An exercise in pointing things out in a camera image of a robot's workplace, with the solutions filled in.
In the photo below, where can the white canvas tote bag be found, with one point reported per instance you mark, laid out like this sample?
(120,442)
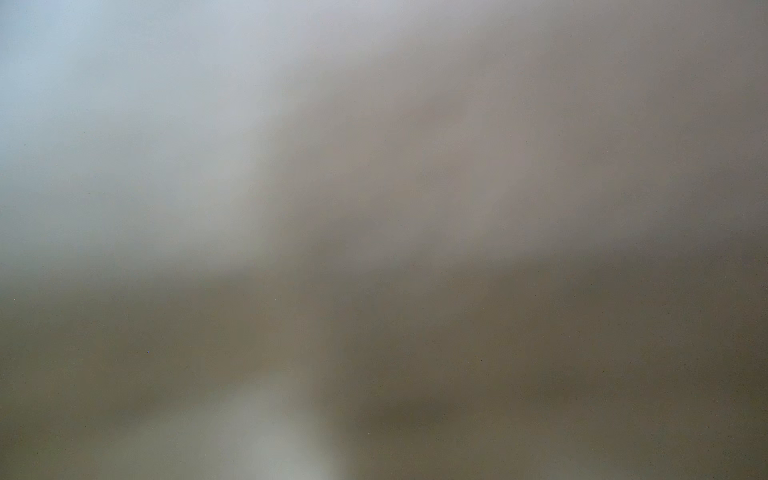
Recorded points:
(383,239)

